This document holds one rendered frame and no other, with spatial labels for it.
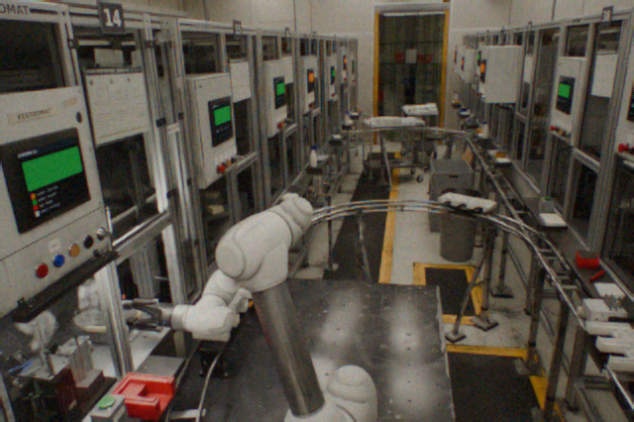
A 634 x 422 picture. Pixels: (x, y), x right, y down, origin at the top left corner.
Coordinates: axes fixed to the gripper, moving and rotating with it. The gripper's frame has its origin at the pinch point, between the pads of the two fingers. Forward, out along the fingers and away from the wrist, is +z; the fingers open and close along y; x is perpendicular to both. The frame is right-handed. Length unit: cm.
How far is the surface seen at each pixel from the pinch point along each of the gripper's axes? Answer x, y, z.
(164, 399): 31.3, -8.5, -31.0
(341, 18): -826, 142, 28
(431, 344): -44, -32, -113
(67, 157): 34, 66, -17
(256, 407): 5, -32, -49
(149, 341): 2.5, -9.4, -9.7
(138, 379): 29.1, -4.1, -21.7
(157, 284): -29.2, -3.7, 3.1
